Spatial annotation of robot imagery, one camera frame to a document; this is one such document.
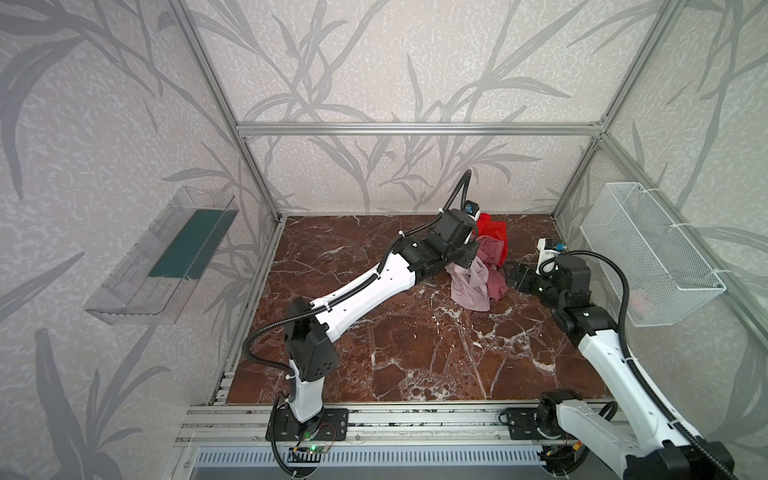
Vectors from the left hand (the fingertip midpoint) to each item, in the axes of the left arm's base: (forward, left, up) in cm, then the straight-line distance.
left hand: (475, 235), depth 75 cm
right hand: (-2, -12, -7) cm, 14 cm away
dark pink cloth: (+11, -11, -21) cm, 27 cm away
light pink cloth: (-1, -3, -24) cm, 25 cm away
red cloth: (+21, -11, -21) cm, 32 cm away
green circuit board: (-43, +39, -29) cm, 65 cm away
